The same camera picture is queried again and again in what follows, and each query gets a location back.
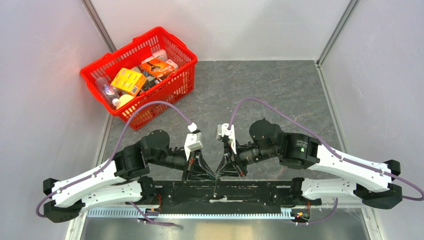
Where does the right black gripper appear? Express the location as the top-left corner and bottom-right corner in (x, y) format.
(215, 137), (280, 178)

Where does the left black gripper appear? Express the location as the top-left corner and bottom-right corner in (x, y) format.
(148, 147), (217, 183)

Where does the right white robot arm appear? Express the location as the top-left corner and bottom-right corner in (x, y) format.
(215, 119), (403, 210)

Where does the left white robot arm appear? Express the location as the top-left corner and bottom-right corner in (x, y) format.
(36, 129), (216, 223)

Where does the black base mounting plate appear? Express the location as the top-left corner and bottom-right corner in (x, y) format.
(135, 180), (322, 215)

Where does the yellow round ball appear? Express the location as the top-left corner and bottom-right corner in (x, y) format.
(116, 94), (134, 109)

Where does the red plastic shopping basket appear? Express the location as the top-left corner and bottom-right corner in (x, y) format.
(80, 26), (198, 122)

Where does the clear plastic bottle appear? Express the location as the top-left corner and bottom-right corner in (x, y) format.
(95, 76), (121, 107)

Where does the yellow orange carton box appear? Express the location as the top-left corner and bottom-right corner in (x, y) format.
(111, 68), (147, 97)

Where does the white small box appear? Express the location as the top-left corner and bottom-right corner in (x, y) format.
(141, 49), (169, 64)

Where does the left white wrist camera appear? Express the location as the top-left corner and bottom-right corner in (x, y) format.
(183, 132), (204, 161)

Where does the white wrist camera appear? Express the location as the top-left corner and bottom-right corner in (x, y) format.
(183, 132), (204, 161)
(216, 123), (238, 154)

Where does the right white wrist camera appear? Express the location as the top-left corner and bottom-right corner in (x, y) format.
(216, 123), (238, 154)

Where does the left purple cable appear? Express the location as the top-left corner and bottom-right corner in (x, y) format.
(35, 100), (198, 227)

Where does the purple cable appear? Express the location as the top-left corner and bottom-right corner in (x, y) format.
(227, 97), (424, 227)
(35, 100), (198, 227)

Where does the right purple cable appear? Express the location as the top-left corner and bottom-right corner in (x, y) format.
(227, 97), (424, 227)

